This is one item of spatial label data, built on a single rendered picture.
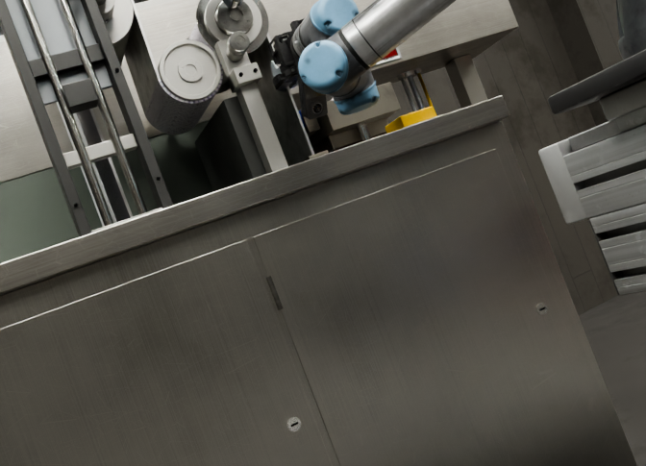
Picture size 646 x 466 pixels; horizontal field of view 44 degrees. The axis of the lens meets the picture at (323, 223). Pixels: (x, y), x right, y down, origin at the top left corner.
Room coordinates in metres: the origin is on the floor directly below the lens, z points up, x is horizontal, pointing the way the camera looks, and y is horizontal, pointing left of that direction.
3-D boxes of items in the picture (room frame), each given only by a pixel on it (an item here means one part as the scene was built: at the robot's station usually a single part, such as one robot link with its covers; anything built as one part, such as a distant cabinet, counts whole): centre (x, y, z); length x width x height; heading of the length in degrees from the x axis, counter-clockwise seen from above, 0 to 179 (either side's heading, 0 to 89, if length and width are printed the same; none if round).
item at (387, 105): (1.79, -0.09, 1.00); 0.40 x 0.16 x 0.06; 21
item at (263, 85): (1.72, 0.01, 1.11); 0.23 x 0.01 x 0.18; 21
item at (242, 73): (1.53, 0.04, 1.05); 0.06 x 0.05 x 0.31; 21
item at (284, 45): (1.49, -0.08, 1.12); 0.12 x 0.08 x 0.09; 21
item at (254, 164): (1.72, 0.12, 1.00); 0.33 x 0.07 x 0.20; 21
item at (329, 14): (1.35, -0.13, 1.11); 0.11 x 0.08 x 0.09; 21
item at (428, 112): (1.42, -0.21, 0.91); 0.07 x 0.07 x 0.02; 21
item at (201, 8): (1.58, 0.02, 1.25); 0.15 x 0.01 x 0.15; 111
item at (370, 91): (1.33, -0.13, 1.01); 0.11 x 0.08 x 0.11; 163
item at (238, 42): (1.49, 0.03, 1.18); 0.04 x 0.02 x 0.04; 111
